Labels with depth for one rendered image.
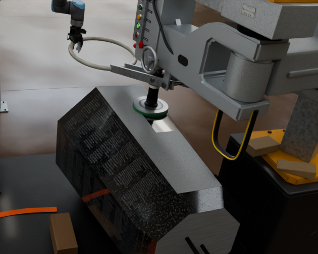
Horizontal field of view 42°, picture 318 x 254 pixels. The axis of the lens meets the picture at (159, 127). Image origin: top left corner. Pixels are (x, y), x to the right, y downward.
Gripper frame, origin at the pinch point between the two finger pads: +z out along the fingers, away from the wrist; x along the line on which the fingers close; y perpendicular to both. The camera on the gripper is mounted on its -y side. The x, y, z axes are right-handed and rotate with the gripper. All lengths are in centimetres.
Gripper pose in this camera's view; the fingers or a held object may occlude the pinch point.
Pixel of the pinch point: (75, 50)
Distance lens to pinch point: 315.2
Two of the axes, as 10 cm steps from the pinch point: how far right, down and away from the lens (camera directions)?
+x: 8.9, 3.9, -2.6
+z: -1.9, 8.1, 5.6
